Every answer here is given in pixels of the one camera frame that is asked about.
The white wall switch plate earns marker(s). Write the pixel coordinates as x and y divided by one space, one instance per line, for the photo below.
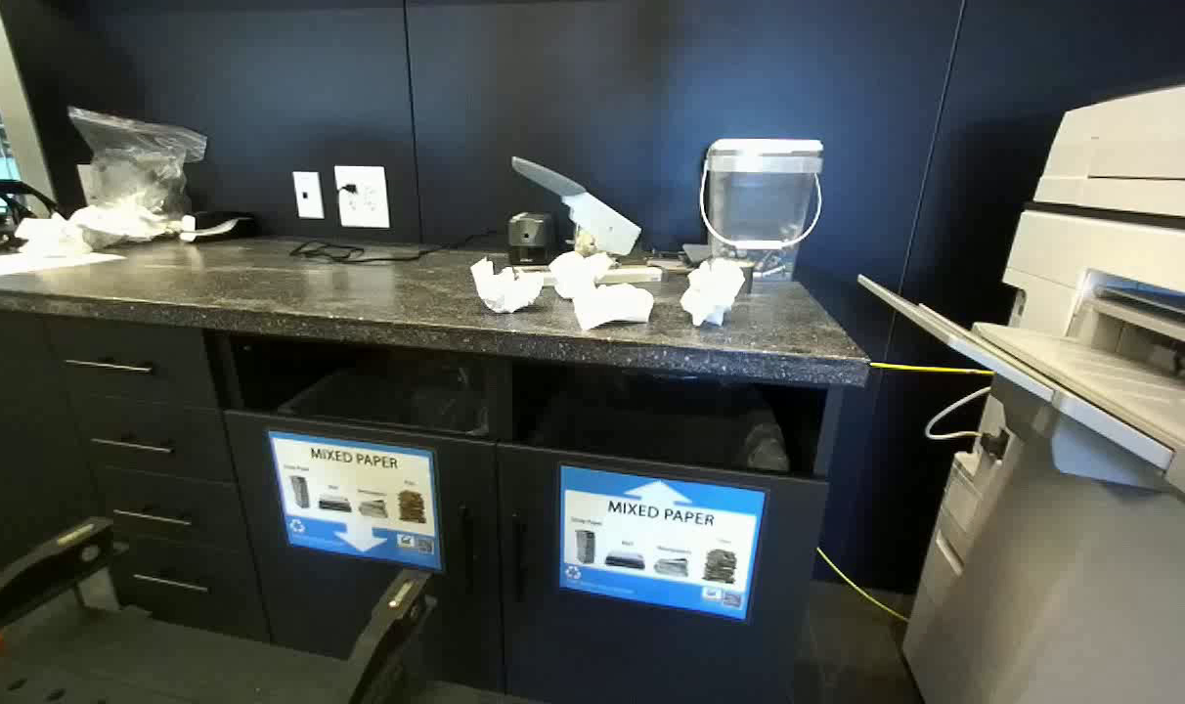
305 195

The clear plastic bucket with handle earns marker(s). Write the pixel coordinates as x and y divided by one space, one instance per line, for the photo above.
760 202

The white wall outlet plate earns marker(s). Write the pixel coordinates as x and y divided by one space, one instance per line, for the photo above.
363 194

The black chair frame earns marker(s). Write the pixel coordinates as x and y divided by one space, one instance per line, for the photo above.
81 624

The white tissue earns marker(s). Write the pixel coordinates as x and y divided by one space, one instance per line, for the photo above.
610 306
715 289
578 270
507 289

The mixed paper sign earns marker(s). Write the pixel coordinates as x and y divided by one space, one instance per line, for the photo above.
657 539
356 499

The right recycling bin door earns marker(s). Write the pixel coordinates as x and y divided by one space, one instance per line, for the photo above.
571 646

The black tape dispenser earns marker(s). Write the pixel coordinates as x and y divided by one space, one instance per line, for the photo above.
532 236

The recycling bin door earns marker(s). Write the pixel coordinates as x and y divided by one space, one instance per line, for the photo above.
318 599
571 646

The clear plastic bag of items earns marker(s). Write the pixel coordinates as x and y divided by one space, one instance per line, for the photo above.
136 184

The grey white stapler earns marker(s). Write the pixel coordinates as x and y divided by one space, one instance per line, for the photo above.
597 223

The right mixed paper sign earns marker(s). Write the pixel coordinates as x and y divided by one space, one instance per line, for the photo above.
657 539

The large white office printer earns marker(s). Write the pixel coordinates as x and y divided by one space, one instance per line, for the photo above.
1059 555

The left recycling bin door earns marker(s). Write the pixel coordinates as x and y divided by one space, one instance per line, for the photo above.
318 599

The left mixed paper sign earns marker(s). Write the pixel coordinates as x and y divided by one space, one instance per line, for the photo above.
356 499

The dark drawer cabinet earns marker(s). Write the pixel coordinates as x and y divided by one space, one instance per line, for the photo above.
118 421

